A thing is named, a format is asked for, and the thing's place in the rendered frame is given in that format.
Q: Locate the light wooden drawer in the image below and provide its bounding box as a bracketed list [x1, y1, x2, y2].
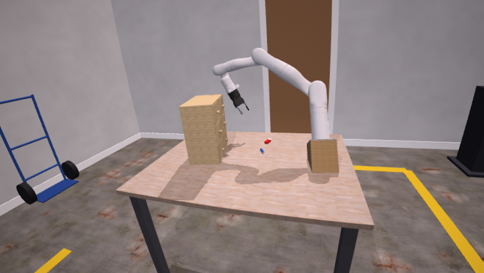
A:
[218, 96, 224, 116]
[222, 129, 228, 150]
[220, 113, 226, 134]
[215, 120, 222, 144]
[212, 101, 220, 124]
[218, 138, 224, 161]

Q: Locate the small wooden chest of drawers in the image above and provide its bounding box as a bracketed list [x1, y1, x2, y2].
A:
[179, 94, 223, 165]

